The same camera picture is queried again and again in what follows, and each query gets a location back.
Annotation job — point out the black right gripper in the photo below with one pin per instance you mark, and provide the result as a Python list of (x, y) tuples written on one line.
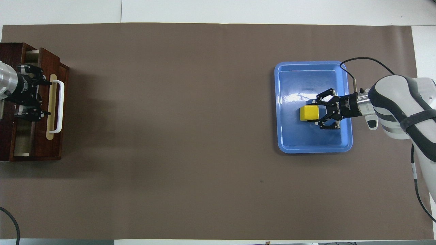
[(345, 106)]

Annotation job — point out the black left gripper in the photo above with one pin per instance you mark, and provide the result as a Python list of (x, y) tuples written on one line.
[(24, 89)]

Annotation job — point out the yellow cube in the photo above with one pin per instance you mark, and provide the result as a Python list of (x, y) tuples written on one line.
[(309, 113)]

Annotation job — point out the wooden drawer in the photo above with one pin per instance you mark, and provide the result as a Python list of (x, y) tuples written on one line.
[(41, 143)]

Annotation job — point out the blue plastic tray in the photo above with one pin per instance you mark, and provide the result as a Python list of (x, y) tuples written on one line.
[(306, 139)]

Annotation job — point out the dark wooden cabinet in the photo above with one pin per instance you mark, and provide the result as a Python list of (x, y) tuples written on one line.
[(6, 143)]

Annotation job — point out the brown table mat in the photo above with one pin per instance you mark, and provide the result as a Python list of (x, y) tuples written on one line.
[(170, 136)]

